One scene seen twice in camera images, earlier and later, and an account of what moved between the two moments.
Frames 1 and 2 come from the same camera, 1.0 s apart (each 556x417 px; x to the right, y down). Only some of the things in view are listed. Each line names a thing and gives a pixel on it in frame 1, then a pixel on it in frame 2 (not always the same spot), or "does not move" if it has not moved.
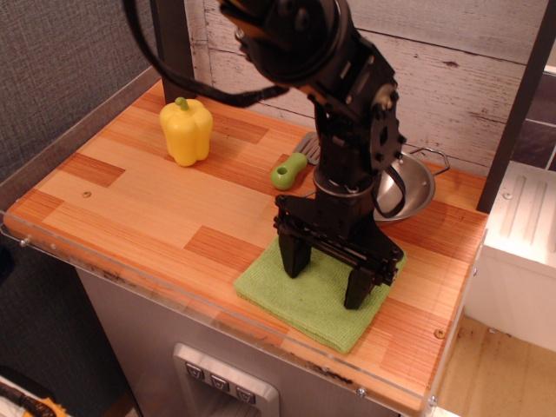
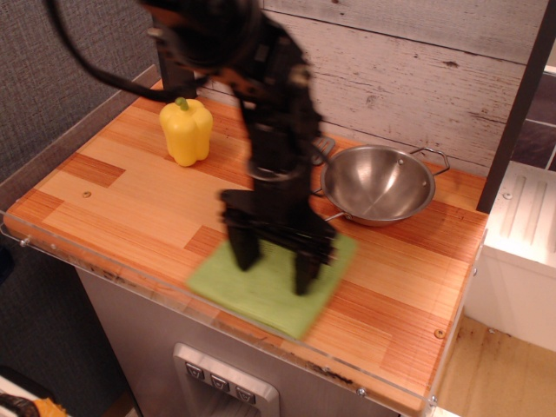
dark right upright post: [519, 110] does not move
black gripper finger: [296, 255] to [246, 247]
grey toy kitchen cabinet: [142, 331] does not move
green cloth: [314, 305] to [265, 296]
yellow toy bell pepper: [187, 128] does not move
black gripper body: [340, 223] to [281, 209]
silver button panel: [210, 387] does not move
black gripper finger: [360, 285] to [306, 273]
